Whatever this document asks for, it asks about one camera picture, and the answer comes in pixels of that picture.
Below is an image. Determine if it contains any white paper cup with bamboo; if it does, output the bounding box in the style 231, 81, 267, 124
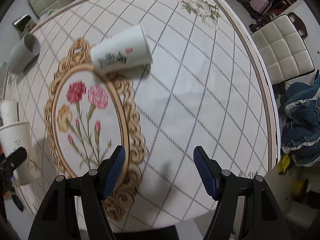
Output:
1, 122, 40, 185

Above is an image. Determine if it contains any grey cup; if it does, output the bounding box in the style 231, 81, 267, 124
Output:
7, 34, 41, 74

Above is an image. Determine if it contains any white paper cup with print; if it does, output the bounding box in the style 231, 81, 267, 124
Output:
90, 25, 152, 73

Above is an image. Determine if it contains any blue ruffled fabric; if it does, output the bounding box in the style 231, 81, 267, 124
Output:
279, 77, 319, 167

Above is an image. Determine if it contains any silver tin box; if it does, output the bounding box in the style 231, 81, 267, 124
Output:
12, 14, 36, 33

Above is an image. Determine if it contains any cream padded chair right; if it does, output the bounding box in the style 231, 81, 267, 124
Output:
251, 15, 315, 85

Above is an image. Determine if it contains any floral checked tablecloth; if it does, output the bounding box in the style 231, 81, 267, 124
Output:
4, 0, 278, 239

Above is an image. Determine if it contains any pink suitcase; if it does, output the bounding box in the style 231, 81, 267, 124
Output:
249, 0, 272, 15

